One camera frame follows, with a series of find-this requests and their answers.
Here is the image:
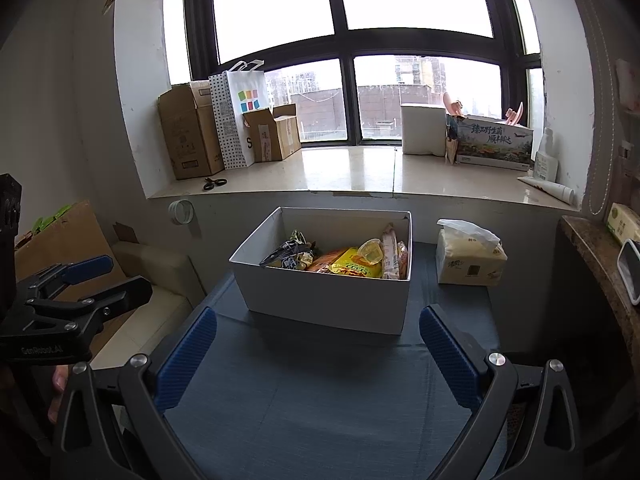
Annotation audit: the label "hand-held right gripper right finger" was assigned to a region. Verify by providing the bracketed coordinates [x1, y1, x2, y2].
[419, 304, 583, 480]

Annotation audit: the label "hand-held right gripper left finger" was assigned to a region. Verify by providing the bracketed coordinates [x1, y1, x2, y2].
[50, 306, 218, 480]

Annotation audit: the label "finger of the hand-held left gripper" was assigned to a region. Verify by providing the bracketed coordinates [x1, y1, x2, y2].
[17, 255, 115, 306]
[25, 275, 153, 356]

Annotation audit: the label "long clear sausage packet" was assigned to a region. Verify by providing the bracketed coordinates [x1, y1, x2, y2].
[381, 223, 401, 279]

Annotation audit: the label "round jelly cup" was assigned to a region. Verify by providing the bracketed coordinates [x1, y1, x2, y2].
[357, 238, 385, 266]

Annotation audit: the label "large yellow snack packet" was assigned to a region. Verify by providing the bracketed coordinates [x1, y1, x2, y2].
[327, 246, 383, 279]

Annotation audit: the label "white cardboard box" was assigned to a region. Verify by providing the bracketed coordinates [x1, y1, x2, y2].
[229, 206, 413, 337]

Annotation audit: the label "black white snack packet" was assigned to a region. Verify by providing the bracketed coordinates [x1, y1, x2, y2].
[259, 230, 315, 268]

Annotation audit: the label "orange cracker packet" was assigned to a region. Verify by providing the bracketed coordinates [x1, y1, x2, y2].
[306, 247, 351, 275]

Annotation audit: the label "person's left hand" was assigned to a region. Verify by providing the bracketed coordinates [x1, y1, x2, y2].
[47, 364, 71, 425]

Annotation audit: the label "flat brown cardboard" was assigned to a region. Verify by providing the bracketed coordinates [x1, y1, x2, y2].
[14, 200, 128, 356]

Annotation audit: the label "cream cushion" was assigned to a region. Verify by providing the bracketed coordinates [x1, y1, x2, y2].
[90, 240, 206, 371]

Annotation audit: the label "green plastic pieces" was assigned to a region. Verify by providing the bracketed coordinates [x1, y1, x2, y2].
[32, 204, 73, 233]

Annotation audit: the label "soft tissue pack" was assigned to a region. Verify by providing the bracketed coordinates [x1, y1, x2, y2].
[435, 218, 508, 287]

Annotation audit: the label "blue yellow snack packet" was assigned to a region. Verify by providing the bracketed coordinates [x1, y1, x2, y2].
[281, 251, 316, 272]

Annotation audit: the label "large cardboard box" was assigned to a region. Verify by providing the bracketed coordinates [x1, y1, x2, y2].
[158, 82, 226, 181]

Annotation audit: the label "brown side shelf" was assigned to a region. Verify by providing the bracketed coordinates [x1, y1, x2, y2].
[557, 215, 640, 396]

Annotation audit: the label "white tube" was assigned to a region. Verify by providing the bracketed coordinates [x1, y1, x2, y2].
[516, 175, 576, 205]

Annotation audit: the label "white rectangular device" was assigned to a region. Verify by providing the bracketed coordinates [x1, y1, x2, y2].
[615, 239, 640, 306]

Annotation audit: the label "dotted white paper bag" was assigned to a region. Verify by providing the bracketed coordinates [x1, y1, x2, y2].
[208, 60, 268, 170]

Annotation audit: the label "white plastic bottle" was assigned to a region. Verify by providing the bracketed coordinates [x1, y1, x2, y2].
[532, 127, 558, 182]

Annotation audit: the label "printed landscape carton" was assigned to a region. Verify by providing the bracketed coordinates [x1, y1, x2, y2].
[446, 112, 536, 170]

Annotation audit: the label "green white tissue pack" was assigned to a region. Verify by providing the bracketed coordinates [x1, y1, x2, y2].
[605, 202, 640, 246]

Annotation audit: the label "small open cardboard box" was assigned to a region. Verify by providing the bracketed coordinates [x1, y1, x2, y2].
[242, 103, 302, 163]

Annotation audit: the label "white foam box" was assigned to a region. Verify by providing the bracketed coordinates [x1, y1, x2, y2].
[400, 103, 451, 157]

